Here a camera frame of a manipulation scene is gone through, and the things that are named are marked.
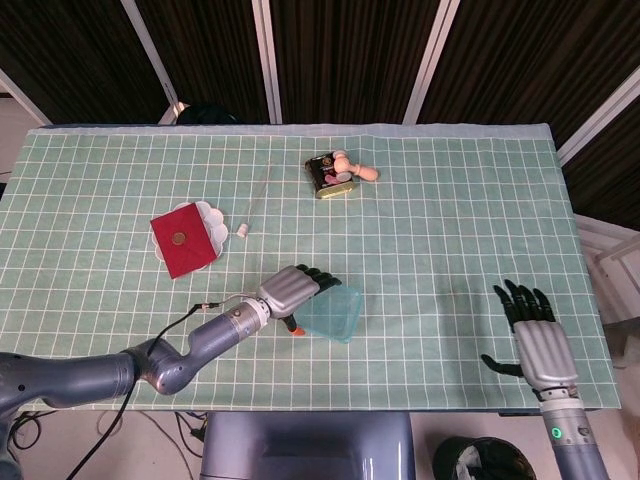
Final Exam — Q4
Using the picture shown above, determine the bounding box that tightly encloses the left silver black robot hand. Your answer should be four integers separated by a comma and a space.
257, 263, 344, 337

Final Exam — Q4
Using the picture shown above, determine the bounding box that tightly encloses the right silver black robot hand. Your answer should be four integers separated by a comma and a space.
480, 278, 581, 396

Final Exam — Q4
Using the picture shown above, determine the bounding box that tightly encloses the translucent blue plastic lid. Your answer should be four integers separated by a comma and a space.
297, 284, 364, 346

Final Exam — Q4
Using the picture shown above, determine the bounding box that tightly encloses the clear plastic food container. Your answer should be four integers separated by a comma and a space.
299, 299, 363, 347

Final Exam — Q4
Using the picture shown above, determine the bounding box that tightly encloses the glass test tube white stopper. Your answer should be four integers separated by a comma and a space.
235, 164, 274, 238

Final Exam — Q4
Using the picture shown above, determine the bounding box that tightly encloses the white flower-shaped palette dish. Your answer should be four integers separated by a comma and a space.
152, 199, 231, 274

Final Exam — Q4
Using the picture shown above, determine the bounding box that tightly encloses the red envelope with wax seal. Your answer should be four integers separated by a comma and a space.
150, 202, 225, 280

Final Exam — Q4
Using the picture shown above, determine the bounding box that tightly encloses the black and gold tin can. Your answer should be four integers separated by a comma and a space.
305, 155, 359, 201

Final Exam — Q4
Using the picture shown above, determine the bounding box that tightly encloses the green checked tablecloth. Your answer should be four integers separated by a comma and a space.
0, 121, 621, 414

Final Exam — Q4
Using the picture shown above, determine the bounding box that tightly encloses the white metal rack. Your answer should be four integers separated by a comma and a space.
573, 212, 640, 284

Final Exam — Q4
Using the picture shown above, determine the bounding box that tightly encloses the black trash bin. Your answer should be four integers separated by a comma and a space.
432, 436, 539, 480

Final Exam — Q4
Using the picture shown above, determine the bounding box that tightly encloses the blue-grey robot torso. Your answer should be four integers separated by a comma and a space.
199, 412, 416, 480

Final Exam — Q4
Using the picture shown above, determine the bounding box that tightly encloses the black chair back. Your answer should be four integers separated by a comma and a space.
177, 102, 241, 125

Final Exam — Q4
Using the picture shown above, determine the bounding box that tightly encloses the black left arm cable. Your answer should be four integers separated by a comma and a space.
64, 292, 261, 480

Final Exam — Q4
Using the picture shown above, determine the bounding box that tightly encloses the wooden handle stamp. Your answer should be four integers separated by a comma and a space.
333, 149, 381, 184

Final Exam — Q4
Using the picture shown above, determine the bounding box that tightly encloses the black floor cable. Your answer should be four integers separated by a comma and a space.
144, 412, 211, 456

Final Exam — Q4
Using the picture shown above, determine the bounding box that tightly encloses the white partition post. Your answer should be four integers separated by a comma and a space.
119, 0, 189, 125
251, 0, 284, 124
556, 62, 640, 166
402, 0, 461, 124
0, 67, 52, 127

